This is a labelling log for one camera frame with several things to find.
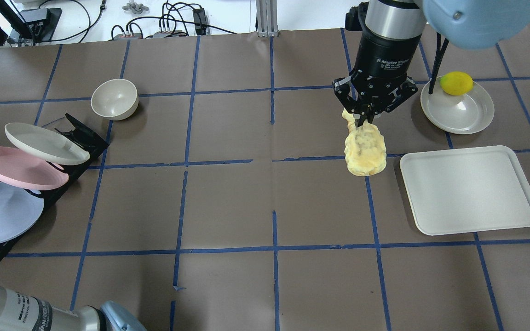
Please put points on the cream bowl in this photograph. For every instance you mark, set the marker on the cream bowl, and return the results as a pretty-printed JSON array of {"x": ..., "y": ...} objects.
[{"x": 115, "y": 99}]

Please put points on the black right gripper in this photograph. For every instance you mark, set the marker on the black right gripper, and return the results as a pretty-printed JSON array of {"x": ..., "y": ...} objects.
[{"x": 383, "y": 56}]

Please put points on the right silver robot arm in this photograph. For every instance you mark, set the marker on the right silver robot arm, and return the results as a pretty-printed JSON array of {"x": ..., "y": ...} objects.
[{"x": 391, "y": 31}]

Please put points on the white rectangular tray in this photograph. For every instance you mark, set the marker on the white rectangular tray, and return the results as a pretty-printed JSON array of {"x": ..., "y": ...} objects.
[{"x": 455, "y": 191}]

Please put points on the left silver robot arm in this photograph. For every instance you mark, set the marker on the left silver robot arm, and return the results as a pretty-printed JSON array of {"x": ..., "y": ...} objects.
[{"x": 19, "y": 312}]

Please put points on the blue plate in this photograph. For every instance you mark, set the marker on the blue plate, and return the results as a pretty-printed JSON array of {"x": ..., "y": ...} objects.
[{"x": 19, "y": 211}]

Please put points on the yellow lemon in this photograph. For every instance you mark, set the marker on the yellow lemon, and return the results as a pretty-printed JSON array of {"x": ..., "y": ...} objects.
[{"x": 456, "y": 83}]

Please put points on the black power adapter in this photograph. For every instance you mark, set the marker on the black power adapter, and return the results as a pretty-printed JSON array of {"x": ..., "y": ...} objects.
[{"x": 200, "y": 21}]

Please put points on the aluminium frame post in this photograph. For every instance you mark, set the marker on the aluminium frame post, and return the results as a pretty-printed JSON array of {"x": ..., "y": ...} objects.
[{"x": 267, "y": 23}]

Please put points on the black plate rack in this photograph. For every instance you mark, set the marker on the black plate rack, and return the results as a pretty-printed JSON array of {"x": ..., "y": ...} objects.
[{"x": 85, "y": 138}]

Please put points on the cream plate in rack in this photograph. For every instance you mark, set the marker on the cream plate in rack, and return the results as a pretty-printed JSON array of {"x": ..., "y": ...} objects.
[{"x": 45, "y": 144}]

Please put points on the pink plate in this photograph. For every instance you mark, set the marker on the pink plate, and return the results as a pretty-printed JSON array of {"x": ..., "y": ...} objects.
[{"x": 20, "y": 169}]

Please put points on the yellow bread roll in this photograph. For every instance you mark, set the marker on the yellow bread roll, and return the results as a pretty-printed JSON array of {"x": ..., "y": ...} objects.
[{"x": 365, "y": 149}]

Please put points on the white shallow plate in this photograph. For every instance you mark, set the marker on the white shallow plate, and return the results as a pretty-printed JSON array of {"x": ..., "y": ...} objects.
[{"x": 467, "y": 114}]

